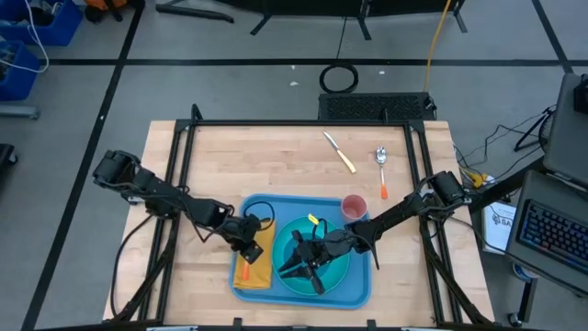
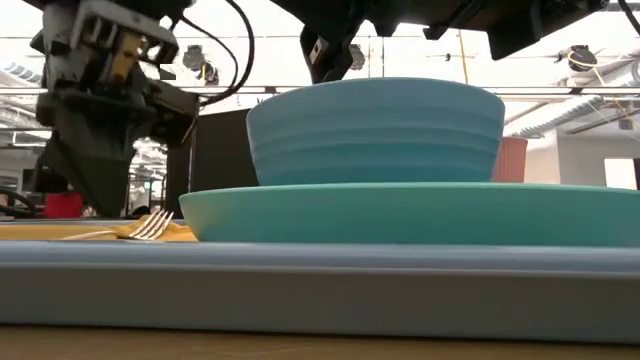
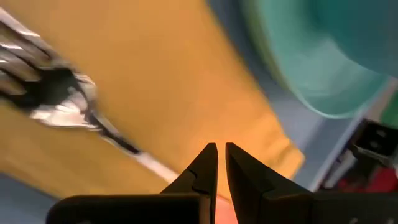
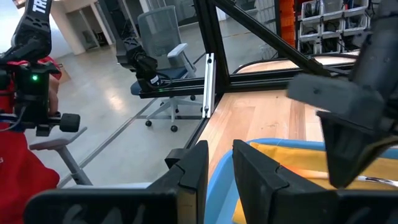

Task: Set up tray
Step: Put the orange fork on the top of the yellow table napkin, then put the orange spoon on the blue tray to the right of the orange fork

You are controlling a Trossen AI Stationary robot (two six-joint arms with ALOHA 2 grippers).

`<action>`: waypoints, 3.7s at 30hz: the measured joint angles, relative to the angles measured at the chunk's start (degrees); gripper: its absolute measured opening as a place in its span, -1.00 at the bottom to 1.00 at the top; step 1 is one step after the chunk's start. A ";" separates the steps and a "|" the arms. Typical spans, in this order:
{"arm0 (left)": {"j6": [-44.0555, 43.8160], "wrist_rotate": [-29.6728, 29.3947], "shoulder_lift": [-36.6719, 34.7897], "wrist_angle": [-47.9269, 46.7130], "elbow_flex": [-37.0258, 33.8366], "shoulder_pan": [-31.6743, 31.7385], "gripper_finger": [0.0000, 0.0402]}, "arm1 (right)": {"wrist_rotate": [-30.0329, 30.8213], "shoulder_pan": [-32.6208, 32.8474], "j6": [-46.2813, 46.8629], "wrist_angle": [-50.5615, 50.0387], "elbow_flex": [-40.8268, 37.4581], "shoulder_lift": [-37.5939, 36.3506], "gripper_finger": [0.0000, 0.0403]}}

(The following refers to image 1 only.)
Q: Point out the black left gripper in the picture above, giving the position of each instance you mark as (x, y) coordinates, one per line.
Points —
(245, 232)

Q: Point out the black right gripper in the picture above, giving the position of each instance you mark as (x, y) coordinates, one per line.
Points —
(328, 246)

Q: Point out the blue bowl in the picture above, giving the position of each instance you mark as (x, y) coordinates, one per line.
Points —
(288, 248)

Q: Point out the yellow cloth napkin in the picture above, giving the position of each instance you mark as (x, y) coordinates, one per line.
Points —
(262, 276)

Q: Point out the teal plate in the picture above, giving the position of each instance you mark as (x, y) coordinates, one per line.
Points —
(337, 271)

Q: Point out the blue plastic tray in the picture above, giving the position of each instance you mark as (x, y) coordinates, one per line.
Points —
(353, 285)

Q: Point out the pink cup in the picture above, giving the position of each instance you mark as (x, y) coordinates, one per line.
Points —
(353, 209)

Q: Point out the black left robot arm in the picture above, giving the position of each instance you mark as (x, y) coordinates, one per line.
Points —
(202, 211)

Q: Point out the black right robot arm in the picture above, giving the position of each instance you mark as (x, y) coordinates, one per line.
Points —
(395, 216)

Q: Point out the white printed paper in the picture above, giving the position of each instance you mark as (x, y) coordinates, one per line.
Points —
(498, 234)

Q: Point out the blue white tape roll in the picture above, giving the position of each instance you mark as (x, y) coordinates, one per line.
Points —
(519, 272)

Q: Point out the long black bar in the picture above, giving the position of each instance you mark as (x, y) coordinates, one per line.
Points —
(193, 11)

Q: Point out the black room divider panel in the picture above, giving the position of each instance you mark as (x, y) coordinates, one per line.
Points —
(321, 7)

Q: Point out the grey laptop with backlit keyboard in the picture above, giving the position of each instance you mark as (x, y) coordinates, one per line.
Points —
(551, 234)

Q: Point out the grey metal base bar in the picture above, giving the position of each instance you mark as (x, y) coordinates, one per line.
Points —
(18, 111)

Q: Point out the orange and black machine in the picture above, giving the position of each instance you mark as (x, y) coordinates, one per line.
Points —
(105, 3)

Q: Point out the blue storage bin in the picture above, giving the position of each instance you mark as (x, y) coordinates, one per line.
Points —
(64, 27)
(18, 83)

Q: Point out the grey flat panel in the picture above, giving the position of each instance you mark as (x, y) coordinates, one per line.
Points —
(567, 133)

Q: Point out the black box device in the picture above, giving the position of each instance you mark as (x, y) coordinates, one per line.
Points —
(581, 94)

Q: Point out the black aluminium table frame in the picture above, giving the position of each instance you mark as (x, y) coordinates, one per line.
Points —
(298, 122)

